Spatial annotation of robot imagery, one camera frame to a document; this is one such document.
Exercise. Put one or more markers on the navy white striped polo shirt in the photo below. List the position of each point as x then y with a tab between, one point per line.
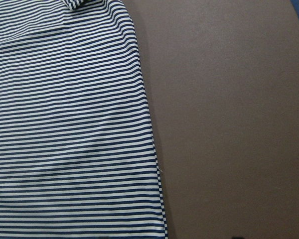
77	155

